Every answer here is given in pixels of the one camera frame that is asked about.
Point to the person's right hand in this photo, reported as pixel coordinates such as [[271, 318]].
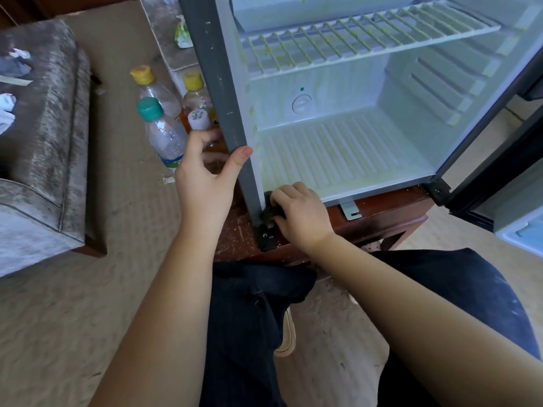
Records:
[[304, 218]]

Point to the person's left hand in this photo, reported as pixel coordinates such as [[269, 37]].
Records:
[[204, 186]]

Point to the dark grey cloth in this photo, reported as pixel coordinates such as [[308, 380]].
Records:
[[270, 212]]

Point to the green cap water bottle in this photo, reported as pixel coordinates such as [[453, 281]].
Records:
[[161, 135]]

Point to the yellow label drink bottle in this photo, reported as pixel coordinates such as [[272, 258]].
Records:
[[197, 93]]

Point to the grey mini fridge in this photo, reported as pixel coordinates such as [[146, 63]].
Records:
[[212, 89]]

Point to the orange soda bottle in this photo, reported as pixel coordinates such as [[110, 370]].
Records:
[[154, 93]]

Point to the fridge door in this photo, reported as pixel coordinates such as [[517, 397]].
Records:
[[505, 199]]

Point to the person's left forearm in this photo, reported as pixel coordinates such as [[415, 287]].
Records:
[[157, 326]]

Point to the person's right forearm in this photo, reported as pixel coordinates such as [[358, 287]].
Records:
[[433, 326]]

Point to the person's left foot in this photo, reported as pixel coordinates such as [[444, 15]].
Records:
[[287, 333]]

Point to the person's dark trousers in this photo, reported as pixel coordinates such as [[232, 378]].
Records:
[[254, 335]]

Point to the small paper scrap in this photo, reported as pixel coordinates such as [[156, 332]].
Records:
[[169, 179]]

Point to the dark red wooden stand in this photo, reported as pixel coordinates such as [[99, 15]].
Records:
[[339, 229]]

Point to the green packet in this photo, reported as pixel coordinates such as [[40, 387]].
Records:
[[183, 34]]

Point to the grey velvet sofa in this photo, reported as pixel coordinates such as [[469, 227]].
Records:
[[47, 148]]

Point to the grey upholstered bench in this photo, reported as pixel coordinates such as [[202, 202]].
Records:
[[165, 29]]

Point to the large white garment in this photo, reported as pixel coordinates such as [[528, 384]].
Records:
[[5, 110]]

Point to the paper slip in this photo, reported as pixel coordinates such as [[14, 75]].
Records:
[[15, 80]]

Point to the grey garment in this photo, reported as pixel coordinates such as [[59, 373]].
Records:
[[15, 65]]

